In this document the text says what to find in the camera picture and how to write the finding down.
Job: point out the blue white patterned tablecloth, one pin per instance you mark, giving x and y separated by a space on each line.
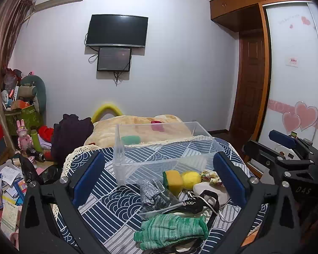
112 211

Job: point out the floral fabric scrunchie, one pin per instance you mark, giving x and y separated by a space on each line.
211 177

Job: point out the large wall television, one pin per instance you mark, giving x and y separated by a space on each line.
113 30

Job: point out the red cloth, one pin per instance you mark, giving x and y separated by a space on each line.
46 133

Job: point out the yellow plush ball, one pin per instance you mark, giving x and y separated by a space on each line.
190 179

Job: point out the green plush dinosaur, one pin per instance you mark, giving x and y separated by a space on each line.
32 88

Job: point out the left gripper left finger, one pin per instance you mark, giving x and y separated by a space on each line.
38 230

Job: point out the clear plastic storage box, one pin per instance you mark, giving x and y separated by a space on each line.
133 161

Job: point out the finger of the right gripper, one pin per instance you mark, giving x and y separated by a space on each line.
260 153
282 139

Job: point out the brown wooden door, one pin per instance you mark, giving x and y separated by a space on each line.
250 84

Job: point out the pink rabbit toy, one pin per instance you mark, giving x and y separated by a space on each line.
24 139

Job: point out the wooden overhead cabinet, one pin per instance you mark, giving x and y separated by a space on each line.
238 15

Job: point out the yellow green sponge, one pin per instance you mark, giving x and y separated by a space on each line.
173 181

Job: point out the yellow curved tube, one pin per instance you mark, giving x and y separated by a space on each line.
106 108

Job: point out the green bottle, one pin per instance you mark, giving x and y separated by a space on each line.
35 141

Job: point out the small wall monitor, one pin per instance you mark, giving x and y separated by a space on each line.
112 59

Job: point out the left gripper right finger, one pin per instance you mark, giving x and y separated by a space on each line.
279 231

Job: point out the black white fabric bag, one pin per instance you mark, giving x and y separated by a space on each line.
206 205

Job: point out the brown striped curtain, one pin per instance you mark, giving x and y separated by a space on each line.
12 14

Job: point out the colourful pencil case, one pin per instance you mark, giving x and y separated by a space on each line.
20 187

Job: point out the green cardboard box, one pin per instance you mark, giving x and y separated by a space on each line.
30 116

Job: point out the grey glitter cloth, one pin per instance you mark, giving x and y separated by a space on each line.
154 196

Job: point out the green knitted glove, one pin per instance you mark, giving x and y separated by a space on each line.
169 229

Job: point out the beige patchwork blanket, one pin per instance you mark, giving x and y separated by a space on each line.
149 129

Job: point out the white sliding wardrobe door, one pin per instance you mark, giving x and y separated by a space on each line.
293 92

